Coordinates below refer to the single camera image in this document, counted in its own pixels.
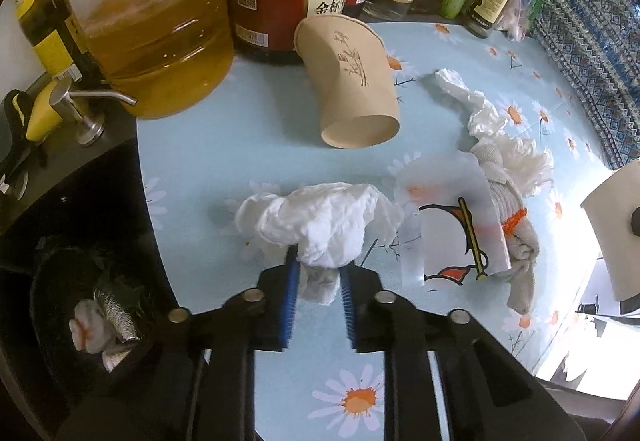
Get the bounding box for brown bamboo print paper cup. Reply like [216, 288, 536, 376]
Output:
[294, 16, 401, 149]

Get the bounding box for silver foil pouch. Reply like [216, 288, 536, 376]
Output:
[102, 346, 136, 372]

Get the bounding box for blue patterned cloth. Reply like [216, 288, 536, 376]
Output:
[530, 0, 640, 172]

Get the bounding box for black trash bin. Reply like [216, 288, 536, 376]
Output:
[27, 246, 156, 372]

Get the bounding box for green label sauce bottle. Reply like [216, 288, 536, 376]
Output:
[10, 0, 96, 82]

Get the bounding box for clear cooking oil jug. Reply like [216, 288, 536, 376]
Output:
[62, 0, 236, 119]

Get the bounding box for black kitchen sink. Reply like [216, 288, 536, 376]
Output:
[0, 141, 171, 441]

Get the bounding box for metal soap pump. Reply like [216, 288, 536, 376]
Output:
[50, 76, 138, 147]

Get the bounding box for long white tissue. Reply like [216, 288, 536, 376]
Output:
[432, 68, 553, 197]

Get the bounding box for yellow sponge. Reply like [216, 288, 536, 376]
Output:
[10, 84, 71, 142]

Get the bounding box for white paper cup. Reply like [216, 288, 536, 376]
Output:
[580, 166, 640, 302]

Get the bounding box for black cloth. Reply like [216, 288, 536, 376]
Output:
[0, 88, 48, 197]

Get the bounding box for blue daisy print tablecloth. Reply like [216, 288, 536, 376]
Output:
[135, 16, 626, 441]

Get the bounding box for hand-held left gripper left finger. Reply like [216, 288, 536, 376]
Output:
[55, 246, 301, 441]

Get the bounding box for white glove with orange cuff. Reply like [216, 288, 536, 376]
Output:
[70, 298, 108, 354]
[470, 141, 541, 314]

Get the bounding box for clear cartoon print plastic wrapper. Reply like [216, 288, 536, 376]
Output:
[395, 156, 512, 292]

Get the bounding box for silver foil packet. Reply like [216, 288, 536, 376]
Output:
[92, 288, 141, 342]

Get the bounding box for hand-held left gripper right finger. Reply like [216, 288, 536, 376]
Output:
[340, 265, 586, 441]

